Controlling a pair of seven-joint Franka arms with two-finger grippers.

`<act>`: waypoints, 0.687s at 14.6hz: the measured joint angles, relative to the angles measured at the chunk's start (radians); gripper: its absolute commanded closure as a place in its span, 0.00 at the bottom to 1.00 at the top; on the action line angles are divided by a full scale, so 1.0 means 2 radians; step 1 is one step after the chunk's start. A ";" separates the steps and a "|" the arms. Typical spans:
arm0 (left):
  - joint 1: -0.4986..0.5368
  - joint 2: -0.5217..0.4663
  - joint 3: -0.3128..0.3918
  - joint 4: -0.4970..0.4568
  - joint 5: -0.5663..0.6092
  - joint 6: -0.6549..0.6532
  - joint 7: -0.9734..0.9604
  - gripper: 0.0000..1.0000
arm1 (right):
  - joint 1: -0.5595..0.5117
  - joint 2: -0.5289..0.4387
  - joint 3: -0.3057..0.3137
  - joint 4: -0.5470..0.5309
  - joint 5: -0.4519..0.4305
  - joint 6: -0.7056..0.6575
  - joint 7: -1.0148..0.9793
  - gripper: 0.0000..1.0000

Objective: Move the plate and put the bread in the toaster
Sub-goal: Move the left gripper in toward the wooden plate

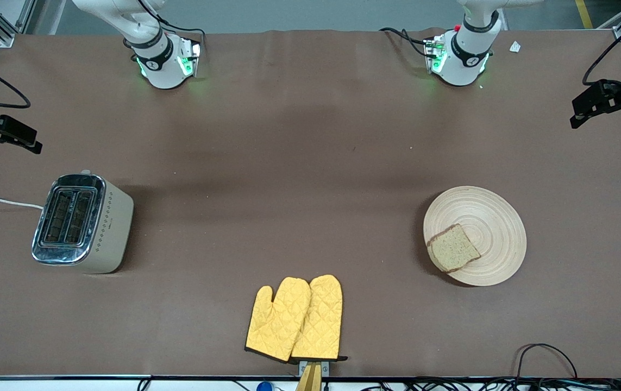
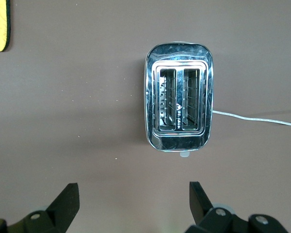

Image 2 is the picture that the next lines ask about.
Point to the beige and chrome toaster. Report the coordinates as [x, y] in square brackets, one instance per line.
[177, 51]

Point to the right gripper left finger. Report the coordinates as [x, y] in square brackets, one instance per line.
[65, 204]

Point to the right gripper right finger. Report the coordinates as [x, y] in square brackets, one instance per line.
[198, 204]

